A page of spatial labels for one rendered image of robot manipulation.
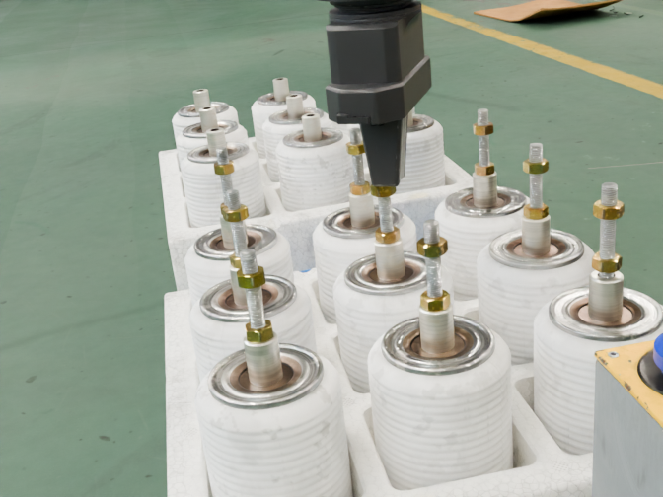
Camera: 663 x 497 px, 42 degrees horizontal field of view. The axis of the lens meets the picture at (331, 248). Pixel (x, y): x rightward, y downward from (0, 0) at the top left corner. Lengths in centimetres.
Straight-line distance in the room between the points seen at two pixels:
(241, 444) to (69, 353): 68
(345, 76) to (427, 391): 22
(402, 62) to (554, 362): 23
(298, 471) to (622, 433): 21
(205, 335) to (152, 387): 44
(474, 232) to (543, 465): 26
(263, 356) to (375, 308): 13
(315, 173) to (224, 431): 54
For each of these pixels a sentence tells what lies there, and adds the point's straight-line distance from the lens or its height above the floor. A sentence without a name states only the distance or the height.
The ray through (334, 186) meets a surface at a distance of 104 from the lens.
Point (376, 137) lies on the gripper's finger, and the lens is 63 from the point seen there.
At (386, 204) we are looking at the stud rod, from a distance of 65.
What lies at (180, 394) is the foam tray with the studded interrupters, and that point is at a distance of 70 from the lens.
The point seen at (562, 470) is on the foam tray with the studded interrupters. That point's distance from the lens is 59.
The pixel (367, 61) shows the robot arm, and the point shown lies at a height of 43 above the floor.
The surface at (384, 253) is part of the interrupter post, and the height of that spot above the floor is 27.
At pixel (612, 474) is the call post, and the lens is 47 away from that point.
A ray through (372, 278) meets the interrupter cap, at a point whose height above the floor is 25.
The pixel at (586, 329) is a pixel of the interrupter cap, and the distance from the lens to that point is 59.
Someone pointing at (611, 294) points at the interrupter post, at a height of 27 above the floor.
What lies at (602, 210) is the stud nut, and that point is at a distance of 58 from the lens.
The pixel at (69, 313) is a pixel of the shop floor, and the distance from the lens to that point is 131.
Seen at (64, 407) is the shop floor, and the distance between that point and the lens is 108.
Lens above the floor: 54
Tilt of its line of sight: 23 degrees down
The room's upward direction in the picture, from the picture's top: 6 degrees counter-clockwise
